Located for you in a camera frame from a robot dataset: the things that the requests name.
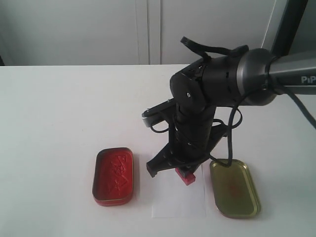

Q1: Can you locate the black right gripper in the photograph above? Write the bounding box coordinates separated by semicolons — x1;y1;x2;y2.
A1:
146;101;228;178

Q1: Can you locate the red stamp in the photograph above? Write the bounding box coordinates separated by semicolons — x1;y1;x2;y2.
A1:
175;168;196;186

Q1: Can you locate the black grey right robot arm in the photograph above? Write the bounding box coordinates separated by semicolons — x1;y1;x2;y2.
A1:
142;47;316;177

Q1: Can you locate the red ink pad tin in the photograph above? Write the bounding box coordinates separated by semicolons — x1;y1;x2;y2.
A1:
92;147;134;207

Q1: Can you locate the white paper sheet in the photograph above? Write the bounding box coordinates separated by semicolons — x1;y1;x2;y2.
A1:
152;167;206;218

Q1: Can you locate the gold tin lid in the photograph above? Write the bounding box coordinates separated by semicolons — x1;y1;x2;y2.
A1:
210;159;261;219

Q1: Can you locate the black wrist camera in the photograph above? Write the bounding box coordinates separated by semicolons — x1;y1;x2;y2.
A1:
142;99;176;127

